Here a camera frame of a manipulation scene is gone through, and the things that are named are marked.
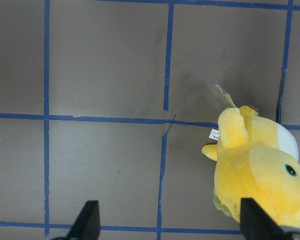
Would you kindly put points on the yellow plush dinosaur toy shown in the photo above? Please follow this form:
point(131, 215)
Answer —
point(255, 158)

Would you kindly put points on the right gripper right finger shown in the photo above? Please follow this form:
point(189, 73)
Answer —
point(255, 223)

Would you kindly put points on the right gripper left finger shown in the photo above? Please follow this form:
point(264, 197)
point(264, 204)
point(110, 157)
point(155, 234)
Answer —
point(87, 225)

